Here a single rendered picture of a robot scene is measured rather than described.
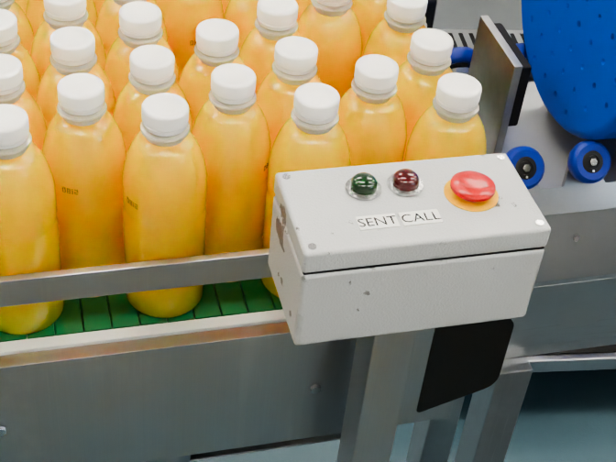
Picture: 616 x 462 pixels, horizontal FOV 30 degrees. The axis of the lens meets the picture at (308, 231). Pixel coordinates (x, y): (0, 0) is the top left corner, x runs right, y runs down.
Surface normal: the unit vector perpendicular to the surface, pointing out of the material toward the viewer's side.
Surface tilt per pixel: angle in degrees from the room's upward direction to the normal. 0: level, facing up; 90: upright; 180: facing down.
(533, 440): 0
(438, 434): 90
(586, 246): 70
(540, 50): 90
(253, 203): 90
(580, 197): 52
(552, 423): 0
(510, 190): 0
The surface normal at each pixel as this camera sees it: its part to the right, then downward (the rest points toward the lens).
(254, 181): 0.60, 0.56
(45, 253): 0.83, 0.42
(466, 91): 0.08, -0.75
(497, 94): -0.97, 0.10
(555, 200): 0.24, 0.05
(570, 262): 0.25, 0.36
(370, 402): 0.24, 0.65
